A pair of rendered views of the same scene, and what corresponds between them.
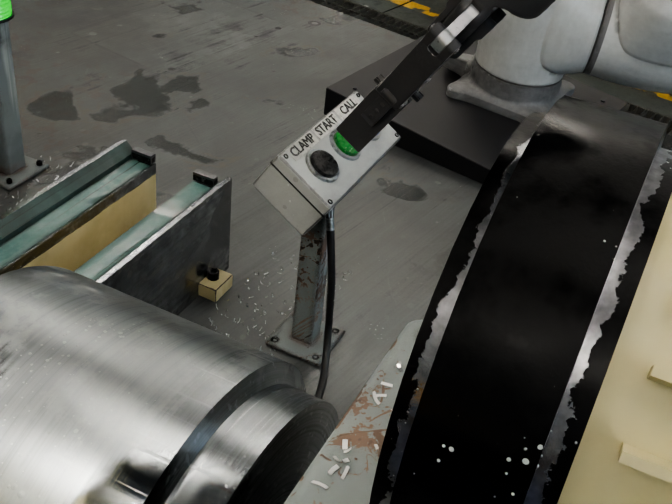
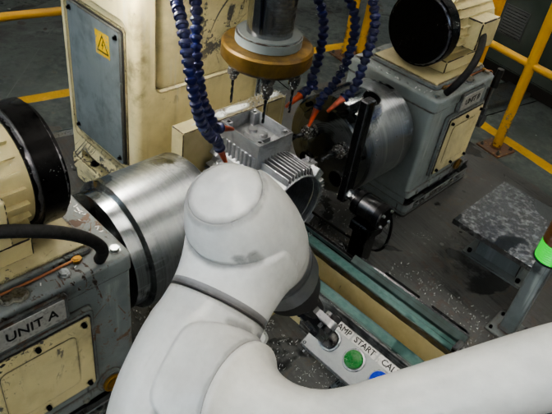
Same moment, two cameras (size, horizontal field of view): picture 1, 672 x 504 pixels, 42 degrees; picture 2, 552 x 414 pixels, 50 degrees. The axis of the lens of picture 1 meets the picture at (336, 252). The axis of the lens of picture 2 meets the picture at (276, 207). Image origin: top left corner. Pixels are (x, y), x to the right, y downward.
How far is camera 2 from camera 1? 1.04 m
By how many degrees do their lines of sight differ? 80
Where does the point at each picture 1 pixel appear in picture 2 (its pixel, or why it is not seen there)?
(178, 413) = (117, 186)
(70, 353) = (152, 174)
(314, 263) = not seen: hidden behind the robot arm
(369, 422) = (89, 222)
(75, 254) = (384, 320)
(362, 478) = (71, 213)
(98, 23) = not seen: outside the picture
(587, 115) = (22, 109)
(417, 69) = not seen: hidden behind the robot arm
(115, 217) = (414, 339)
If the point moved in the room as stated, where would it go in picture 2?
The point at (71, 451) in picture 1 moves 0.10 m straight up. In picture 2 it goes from (120, 173) to (118, 125)
